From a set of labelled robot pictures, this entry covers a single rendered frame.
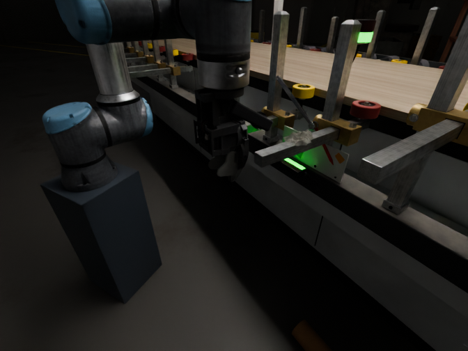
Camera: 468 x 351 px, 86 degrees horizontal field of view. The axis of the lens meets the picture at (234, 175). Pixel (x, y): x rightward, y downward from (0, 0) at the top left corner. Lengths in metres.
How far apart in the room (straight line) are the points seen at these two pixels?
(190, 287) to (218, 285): 0.14
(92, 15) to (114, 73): 0.54
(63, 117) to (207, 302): 0.96
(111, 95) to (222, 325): 1.02
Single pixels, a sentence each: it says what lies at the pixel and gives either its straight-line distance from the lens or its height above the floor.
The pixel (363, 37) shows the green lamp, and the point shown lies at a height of 1.08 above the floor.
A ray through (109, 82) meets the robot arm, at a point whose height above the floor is 0.94.
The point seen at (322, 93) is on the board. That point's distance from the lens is 1.01.
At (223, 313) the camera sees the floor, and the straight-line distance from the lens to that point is 1.29.
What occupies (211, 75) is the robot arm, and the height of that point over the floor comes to 1.05.
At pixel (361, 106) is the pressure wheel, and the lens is 0.84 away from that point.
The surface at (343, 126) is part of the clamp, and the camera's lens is 0.77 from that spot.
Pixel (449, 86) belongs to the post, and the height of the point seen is 1.02.
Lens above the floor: 1.14
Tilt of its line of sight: 33 degrees down
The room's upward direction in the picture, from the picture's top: straight up
